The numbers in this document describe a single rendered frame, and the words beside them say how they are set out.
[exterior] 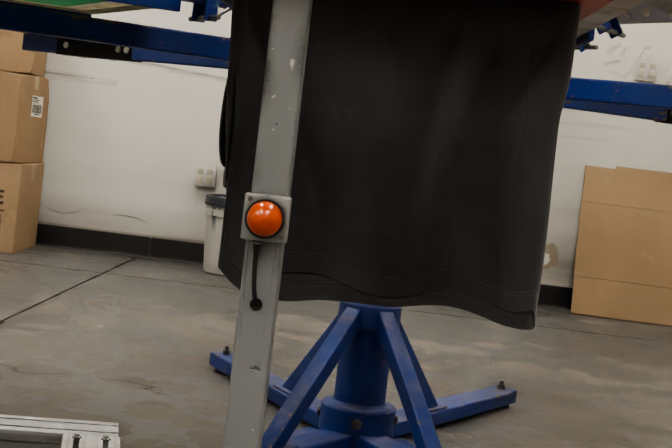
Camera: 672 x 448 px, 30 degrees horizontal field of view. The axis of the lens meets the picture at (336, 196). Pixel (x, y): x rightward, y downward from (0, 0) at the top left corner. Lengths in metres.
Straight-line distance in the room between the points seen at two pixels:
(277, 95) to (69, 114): 5.14
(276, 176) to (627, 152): 5.09
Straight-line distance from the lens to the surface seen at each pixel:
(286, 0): 1.35
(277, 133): 1.35
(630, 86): 2.72
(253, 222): 1.31
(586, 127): 6.33
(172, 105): 6.36
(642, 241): 6.30
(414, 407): 2.80
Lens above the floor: 0.75
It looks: 3 degrees down
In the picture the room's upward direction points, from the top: 7 degrees clockwise
